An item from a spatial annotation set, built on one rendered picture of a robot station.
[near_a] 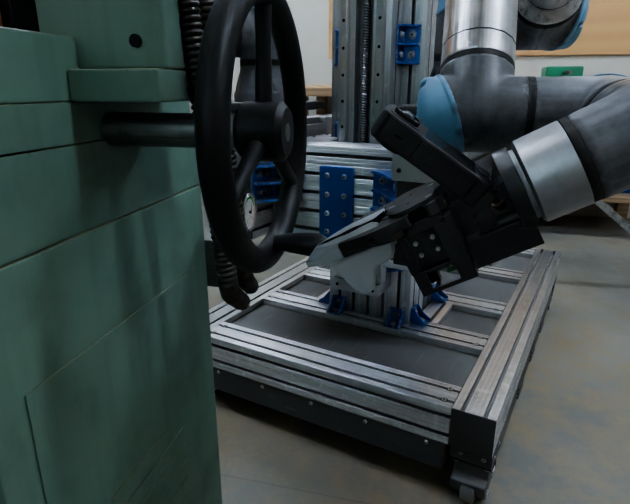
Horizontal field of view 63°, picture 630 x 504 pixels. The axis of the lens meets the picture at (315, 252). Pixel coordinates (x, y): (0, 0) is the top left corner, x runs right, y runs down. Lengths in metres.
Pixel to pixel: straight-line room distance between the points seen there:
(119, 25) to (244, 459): 1.04
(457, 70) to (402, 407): 0.79
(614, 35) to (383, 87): 2.80
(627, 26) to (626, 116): 3.52
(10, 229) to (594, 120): 0.48
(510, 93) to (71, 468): 0.57
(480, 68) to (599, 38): 3.39
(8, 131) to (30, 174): 0.04
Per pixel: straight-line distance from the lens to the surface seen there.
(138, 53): 0.55
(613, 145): 0.45
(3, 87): 0.51
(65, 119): 0.56
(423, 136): 0.45
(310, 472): 1.30
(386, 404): 1.19
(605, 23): 3.94
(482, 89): 0.54
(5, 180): 0.50
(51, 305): 0.55
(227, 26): 0.43
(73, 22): 0.59
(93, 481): 0.67
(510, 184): 0.44
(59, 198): 0.55
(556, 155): 0.45
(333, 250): 0.48
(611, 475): 1.46
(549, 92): 0.54
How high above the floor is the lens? 0.85
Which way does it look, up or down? 18 degrees down
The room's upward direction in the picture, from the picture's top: straight up
